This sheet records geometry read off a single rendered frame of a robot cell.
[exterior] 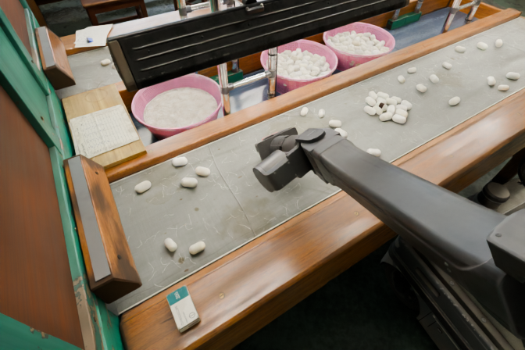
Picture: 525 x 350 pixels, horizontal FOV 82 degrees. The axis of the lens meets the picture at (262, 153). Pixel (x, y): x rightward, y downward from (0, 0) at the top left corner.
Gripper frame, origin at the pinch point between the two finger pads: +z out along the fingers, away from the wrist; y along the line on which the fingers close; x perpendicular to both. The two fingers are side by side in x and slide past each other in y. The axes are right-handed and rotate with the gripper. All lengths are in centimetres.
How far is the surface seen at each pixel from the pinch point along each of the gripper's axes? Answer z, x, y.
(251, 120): 10.5, -6.8, -3.4
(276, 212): -8.3, 12.6, 6.1
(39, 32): 51, -56, 39
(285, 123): 8.8, -2.4, -12.2
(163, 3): 279, -141, -62
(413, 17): 36, -21, -109
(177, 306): -17.7, 14.8, 31.3
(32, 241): -23.1, -5.6, 42.2
